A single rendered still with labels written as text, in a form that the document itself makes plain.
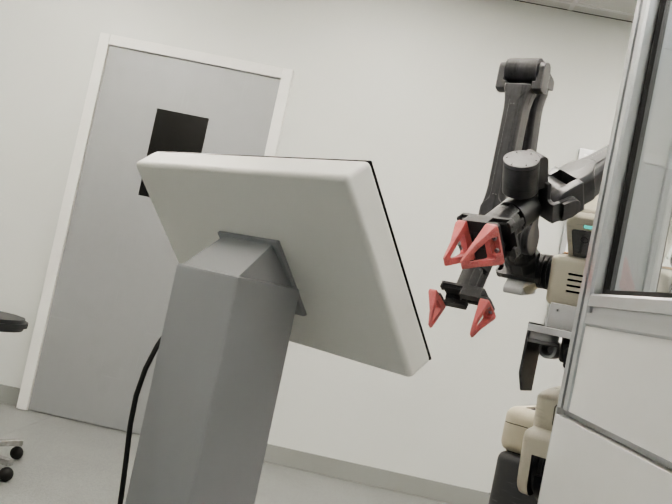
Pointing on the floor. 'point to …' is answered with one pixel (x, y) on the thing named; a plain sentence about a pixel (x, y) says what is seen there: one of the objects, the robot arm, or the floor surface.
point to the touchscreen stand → (212, 390)
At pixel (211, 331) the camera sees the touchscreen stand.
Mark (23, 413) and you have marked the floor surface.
